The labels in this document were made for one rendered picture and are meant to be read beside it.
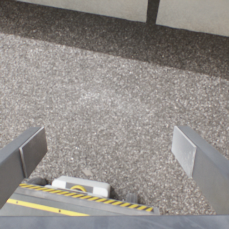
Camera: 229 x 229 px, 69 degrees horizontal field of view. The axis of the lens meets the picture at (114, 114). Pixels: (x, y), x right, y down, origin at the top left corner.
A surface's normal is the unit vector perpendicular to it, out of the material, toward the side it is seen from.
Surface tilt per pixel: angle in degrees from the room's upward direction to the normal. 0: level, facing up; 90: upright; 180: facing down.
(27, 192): 0
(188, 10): 90
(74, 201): 0
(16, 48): 0
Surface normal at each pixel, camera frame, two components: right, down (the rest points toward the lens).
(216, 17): -0.26, 0.96
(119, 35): -0.13, -0.10
